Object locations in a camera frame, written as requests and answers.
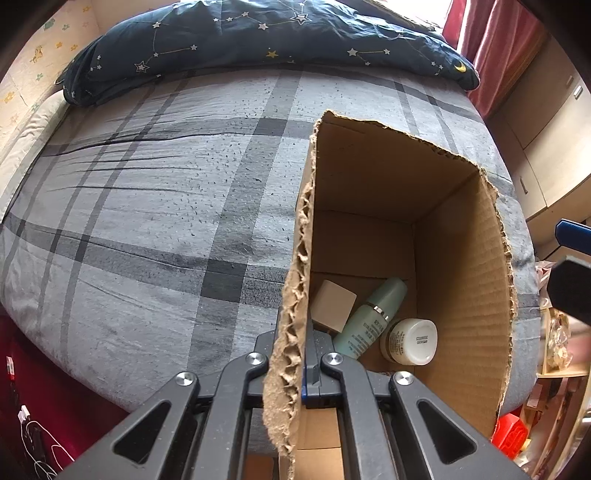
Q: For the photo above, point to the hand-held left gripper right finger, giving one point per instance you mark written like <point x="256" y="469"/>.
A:
<point x="318" y="369"/>

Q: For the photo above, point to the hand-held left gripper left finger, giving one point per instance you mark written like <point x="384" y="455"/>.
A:
<point x="240" y="383"/>

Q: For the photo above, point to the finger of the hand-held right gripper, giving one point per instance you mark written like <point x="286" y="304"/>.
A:
<point x="575" y="233"/>
<point x="572" y="290"/>

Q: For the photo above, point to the beige cube box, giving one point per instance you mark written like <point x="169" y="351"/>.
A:
<point x="330" y="307"/>

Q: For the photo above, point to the mint green bottle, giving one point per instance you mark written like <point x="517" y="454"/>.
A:
<point x="369" y="323"/>

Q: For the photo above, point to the white cream jar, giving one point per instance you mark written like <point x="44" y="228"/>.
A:
<point x="413" y="341"/>

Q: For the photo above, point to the brown cardboard box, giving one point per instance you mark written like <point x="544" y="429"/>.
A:
<point x="461" y="277"/>

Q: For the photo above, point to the clear bag of snacks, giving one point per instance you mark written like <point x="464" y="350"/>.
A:
<point x="558" y="341"/>

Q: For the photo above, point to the beige cabinet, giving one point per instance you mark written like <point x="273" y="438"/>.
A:
<point x="554" y="152"/>

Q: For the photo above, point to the wooden shelf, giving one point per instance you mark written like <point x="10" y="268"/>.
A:
<point x="561" y="383"/>

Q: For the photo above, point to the red plastic box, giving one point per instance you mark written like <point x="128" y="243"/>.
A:
<point x="510" y="434"/>

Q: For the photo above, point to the red curtain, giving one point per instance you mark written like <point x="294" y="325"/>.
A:
<point x="498" y="46"/>

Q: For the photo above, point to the grey plaid bed sheet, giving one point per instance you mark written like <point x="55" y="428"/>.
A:
<point x="161" y="184"/>

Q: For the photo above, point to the dark blue starry duvet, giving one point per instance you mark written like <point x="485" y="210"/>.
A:
<point x="231" y="41"/>

